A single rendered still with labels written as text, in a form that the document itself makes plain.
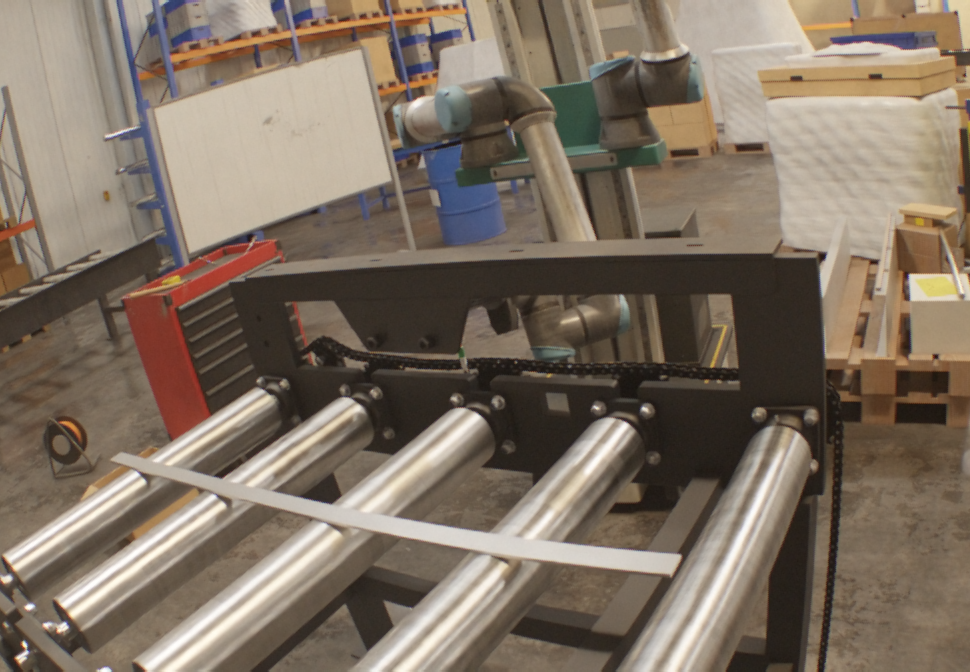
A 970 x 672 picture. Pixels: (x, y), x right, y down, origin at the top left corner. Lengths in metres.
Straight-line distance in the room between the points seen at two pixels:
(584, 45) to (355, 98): 3.99
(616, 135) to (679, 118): 7.23
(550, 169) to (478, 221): 5.09
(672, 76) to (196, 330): 2.25
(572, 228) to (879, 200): 2.89
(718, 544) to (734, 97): 8.64
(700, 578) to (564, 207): 1.09
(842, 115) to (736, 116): 5.15
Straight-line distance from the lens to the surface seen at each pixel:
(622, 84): 2.25
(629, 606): 1.08
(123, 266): 6.72
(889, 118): 4.27
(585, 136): 2.46
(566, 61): 2.54
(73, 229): 11.91
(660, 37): 2.18
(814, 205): 4.67
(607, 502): 1.17
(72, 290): 6.44
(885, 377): 2.91
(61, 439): 4.51
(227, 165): 5.92
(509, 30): 2.55
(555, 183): 1.79
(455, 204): 6.85
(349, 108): 6.25
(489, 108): 1.81
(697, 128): 9.45
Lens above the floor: 1.49
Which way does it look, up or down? 19 degrees down
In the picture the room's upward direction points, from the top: 13 degrees counter-clockwise
